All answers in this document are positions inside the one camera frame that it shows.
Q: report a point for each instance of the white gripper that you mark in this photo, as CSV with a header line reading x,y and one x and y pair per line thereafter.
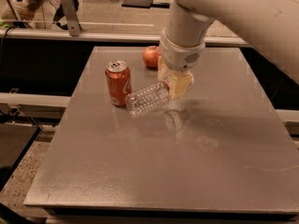
x,y
179,57

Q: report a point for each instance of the clear plastic water bottle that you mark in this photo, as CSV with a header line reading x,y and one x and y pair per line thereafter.
x,y
141,102

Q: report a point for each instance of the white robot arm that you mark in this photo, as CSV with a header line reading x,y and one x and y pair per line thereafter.
x,y
270,26

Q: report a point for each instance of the red coke can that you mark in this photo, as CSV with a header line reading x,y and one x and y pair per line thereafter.
x,y
119,82

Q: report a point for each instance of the red apple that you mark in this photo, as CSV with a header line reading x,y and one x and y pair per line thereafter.
x,y
150,56

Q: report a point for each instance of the black desk with stand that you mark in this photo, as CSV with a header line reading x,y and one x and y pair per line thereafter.
x,y
144,4

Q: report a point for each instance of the person in beige clothing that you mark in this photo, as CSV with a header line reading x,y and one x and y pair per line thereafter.
x,y
40,14

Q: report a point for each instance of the metal railing bar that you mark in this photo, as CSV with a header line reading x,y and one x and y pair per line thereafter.
x,y
33,99

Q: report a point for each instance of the left metal glass bracket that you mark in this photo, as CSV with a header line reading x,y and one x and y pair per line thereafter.
x,y
70,14

